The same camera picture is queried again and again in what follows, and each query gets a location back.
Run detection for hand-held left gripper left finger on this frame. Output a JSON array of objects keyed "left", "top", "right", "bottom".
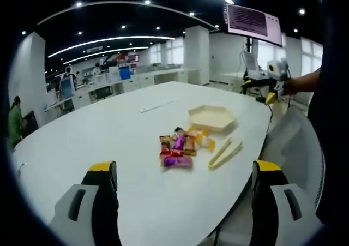
[{"left": 48, "top": 160, "right": 122, "bottom": 246}]

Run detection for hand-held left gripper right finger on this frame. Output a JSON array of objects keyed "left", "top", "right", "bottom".
[{"left": 249, "top": 160, "right": 326, "bottom": 246}]

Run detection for beige hexagonal container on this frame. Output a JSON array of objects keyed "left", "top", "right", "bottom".
[{"left": 188, "top": 104, "right": 238, "bottom": 135}]

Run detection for beige food tongs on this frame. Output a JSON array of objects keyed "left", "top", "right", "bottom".
[{"left": 208, "top": 136, "right": 244, "bottom": 169}]

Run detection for pile of snack food packets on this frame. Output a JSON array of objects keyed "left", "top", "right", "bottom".
[{"left": 159, "top": 126, "right": 216, "bottom": 169}]

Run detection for person's right hand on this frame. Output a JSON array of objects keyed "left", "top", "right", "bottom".
[{"left": 282, "top": 77, "right": 298, "bottom": 96}]

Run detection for black and yellow device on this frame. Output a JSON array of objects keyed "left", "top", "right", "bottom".
[{"left": 240, "top": 76, "right": 275, "bottom": 95}]

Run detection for white machine with screen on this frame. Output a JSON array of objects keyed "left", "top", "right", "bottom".
[{"left": 240, "top": 50, "right": 260, "bottom": 78}]

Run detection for black monitor stand pole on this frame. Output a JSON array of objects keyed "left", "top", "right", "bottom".
[{"left": 244, "top": 36, "right": 259, "bottom": 76}]

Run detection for white mesh office chair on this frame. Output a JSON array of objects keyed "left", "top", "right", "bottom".
[{"left": 260, "top": 105, "right": 326, "bottom": 206}]

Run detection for large hanging monitor screen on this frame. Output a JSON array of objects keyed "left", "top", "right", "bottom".
[{"left": 225, "top": 3, "right": 284, "bottom": 47}]

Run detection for black office chair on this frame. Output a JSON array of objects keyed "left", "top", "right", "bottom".
[
  {"left": 20, "top": 110, "right": 40, "bottom": 139},
  {"left": 93, "top": 86, "right": 114, "bottom": 101}
]

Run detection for white desktop monitor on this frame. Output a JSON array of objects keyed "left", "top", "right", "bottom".
[{"left": 59, "top": 75, "right": 76, "bottom": 100}]

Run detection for blue storage box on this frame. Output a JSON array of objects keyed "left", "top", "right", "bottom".
[{"left": 118, "top": 67, "right": 132, "bottom": 81}]

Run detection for black cable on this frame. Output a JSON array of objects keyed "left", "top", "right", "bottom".
[{"left": 267, "top": 103, "right": 274, "bottom": 128}]

